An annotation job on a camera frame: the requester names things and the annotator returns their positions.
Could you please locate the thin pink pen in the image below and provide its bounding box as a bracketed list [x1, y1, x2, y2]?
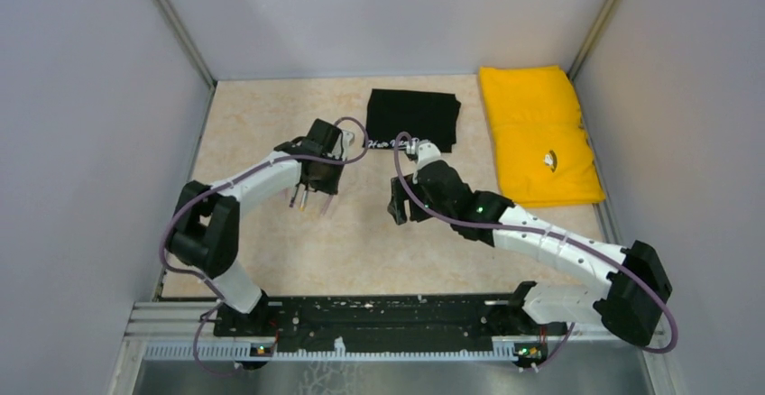
[320, 195, 334, 216]

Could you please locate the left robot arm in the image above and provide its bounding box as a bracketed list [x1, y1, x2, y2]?
[159, 119, 357, 335]

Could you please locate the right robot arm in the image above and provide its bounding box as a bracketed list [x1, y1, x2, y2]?
[387, 160, 679, 354]

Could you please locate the black folded t-shirt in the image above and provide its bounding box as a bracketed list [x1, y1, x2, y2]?
[365, 88, 461, 153]

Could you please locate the yellow folded t-shirt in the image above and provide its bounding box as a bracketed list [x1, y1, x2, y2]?
[478, 66, 606, 207]

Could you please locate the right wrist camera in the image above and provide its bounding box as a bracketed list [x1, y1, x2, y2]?
[401, 140, 442, 170]

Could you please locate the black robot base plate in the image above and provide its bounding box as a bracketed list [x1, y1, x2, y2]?
[213, 290, 567, 354]

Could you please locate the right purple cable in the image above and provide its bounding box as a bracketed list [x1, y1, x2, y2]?
[392, 132, 679, 372]

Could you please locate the aluminium frame rail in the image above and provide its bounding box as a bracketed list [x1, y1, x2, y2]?
[125, 289, 663, 368]

